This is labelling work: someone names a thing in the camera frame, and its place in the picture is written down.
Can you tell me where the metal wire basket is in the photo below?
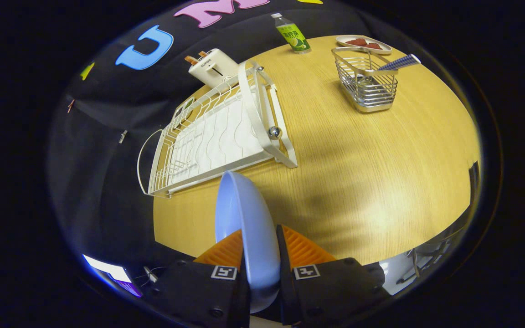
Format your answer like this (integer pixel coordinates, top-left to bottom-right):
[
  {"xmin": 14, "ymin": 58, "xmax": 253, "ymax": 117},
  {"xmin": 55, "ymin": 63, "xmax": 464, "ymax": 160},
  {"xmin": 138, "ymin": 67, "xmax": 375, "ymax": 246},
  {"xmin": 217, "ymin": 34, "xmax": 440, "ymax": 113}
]
[{"xmin": 331, "ymin": 46, "xmax": 399, "ymax": 113}]

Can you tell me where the white wire dish rack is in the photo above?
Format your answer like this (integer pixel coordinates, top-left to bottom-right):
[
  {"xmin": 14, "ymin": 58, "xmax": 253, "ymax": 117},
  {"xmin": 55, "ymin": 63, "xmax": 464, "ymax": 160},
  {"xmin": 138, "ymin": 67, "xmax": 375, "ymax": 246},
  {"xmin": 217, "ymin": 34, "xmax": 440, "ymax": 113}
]
[{"xmin": 137, "ymin": 60, "xmax": 299, "ymax": 199}]

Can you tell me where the blue checked handle spoon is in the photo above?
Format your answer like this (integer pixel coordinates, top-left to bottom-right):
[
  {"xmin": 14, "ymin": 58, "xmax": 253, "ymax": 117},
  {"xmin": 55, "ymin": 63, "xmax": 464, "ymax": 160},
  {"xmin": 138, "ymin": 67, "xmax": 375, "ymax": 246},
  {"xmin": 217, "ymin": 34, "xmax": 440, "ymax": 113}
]
[{"xmin": 367, "ymin": 54, "xmax": 422, "ymax": 85}]

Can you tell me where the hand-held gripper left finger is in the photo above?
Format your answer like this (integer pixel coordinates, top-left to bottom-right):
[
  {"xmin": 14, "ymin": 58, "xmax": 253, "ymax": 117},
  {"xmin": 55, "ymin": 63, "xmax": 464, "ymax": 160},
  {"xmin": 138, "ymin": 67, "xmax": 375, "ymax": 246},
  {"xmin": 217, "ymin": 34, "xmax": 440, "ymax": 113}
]
[{"xmin": 151, "ymin": 229, "xmax": 250, "ymax": 328}]

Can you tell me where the green label drink bottle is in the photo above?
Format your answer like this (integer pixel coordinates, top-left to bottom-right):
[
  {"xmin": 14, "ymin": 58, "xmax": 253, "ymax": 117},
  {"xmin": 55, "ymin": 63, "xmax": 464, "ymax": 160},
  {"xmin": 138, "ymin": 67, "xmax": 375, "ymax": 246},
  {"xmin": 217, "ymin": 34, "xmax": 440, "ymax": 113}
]
[{"xmin": 271, "ymin": 13, "xmax": 312, "ymax": 54}]

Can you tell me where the computer monitor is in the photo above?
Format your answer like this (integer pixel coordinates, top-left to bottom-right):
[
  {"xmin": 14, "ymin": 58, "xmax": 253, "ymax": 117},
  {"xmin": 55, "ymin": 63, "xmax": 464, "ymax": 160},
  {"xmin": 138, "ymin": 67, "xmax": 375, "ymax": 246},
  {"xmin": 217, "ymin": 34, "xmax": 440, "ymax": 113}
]
[{"xmin": 82, "ymin": 254, "xmax": 144, "ymax": 298}]

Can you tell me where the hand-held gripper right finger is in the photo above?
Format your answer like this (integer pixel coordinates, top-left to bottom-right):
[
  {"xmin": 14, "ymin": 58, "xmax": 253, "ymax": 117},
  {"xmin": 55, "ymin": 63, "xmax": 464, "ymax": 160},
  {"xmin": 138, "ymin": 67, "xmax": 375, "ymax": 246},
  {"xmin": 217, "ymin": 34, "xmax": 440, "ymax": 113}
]
[{"xmin": 275, "ymin": 224, "xmax": 391, "ymax": 326}]

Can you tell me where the white compartment food tray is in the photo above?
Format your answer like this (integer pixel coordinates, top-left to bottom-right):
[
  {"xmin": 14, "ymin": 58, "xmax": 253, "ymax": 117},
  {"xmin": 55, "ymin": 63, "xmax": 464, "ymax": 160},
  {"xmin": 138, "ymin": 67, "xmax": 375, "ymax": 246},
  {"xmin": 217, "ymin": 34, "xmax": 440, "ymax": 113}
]
[{"xmin": 174, "ymin": 96, "xmax": 197, "ymax": 120}]

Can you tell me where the white toaster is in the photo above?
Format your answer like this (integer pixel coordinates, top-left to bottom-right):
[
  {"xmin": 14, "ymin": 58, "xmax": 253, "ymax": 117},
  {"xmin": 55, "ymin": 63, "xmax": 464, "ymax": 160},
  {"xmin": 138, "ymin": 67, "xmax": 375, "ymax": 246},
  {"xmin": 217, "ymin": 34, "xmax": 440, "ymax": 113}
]
[{"xmin": 188, "ymin": 48, "xmax": 239, "ymax": 89}]

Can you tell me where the blue plate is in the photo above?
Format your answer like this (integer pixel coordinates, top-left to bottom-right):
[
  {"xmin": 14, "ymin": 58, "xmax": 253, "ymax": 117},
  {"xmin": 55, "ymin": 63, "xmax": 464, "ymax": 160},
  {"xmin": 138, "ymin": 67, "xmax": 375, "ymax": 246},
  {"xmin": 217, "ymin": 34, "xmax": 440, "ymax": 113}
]
[{"xmin": 215, "ymin": 171, "xmax": 281, "ymax": 314}]

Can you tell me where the small white oval plate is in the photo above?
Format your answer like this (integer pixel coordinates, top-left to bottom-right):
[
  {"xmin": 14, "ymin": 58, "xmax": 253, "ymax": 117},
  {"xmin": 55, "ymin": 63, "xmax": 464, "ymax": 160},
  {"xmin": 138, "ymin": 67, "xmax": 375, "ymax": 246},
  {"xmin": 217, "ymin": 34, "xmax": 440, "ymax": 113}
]
[{"xmin": 335, "ymin": 35, "xmax": 392, "ymax": 56}]

